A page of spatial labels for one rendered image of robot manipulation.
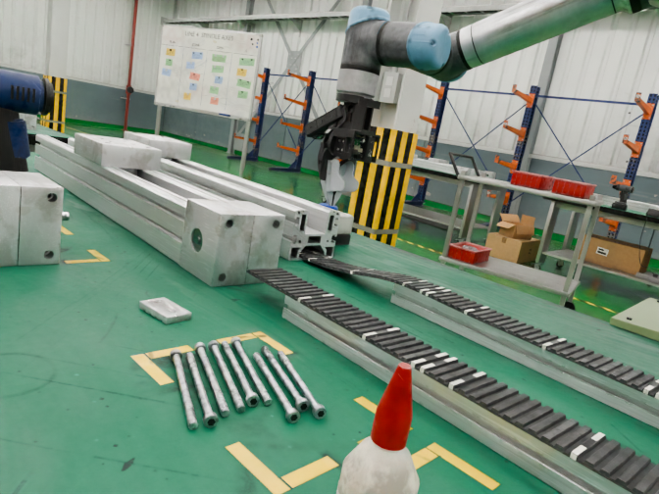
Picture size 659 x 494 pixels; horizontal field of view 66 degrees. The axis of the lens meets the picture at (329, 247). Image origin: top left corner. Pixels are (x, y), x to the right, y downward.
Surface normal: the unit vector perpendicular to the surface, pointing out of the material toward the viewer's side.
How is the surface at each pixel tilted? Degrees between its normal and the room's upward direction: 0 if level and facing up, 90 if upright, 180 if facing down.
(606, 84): 90
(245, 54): 90
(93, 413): 0
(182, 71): 90
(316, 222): 90
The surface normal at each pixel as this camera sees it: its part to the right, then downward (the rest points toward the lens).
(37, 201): 0.67, 0.28
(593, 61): -0.70, 0.04
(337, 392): 0.18, -0.96
